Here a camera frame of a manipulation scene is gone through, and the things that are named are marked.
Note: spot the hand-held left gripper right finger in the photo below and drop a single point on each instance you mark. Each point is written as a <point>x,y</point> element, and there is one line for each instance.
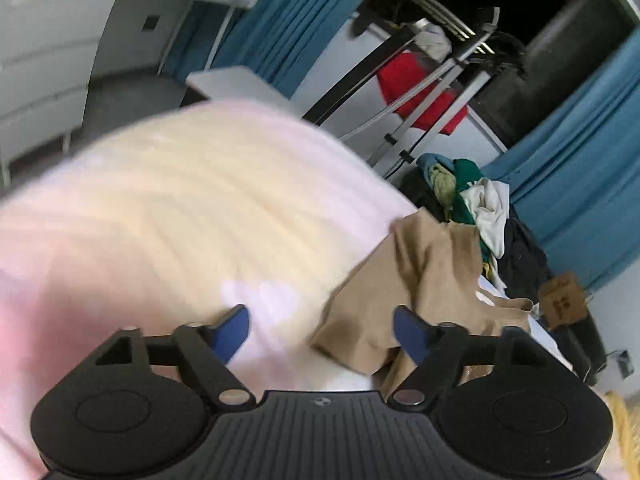
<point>406,331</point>

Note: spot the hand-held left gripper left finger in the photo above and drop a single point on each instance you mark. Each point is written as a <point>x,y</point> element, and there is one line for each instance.
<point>233,330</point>

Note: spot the tan garment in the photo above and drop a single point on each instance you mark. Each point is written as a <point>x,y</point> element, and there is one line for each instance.
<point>425,280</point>

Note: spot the pile of mixed clothes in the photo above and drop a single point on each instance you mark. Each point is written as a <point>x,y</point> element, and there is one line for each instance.
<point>487,210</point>

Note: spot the pink and cream blanket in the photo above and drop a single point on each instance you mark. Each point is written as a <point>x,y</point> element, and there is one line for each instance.
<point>190,240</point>

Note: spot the brown cardboard tag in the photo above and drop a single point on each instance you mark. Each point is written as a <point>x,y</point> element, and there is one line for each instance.
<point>564,300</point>

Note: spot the yellow cloth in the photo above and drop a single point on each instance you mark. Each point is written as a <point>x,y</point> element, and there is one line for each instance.
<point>622,425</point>

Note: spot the red cloth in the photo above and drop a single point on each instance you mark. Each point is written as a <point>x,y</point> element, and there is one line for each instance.
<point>420,95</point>

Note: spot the blue curtain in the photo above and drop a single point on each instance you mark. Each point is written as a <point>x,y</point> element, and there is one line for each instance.
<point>280,20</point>
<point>585,170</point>

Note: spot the white low table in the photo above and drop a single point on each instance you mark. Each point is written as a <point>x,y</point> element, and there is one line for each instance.
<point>240,85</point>

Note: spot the metal drying rack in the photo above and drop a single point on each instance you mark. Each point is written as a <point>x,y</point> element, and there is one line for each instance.
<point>425,75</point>

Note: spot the white cloth on rack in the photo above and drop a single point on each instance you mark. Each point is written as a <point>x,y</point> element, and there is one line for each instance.
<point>436,40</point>

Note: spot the white drawer cabinet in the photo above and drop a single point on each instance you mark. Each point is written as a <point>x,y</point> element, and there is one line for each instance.
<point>45,60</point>

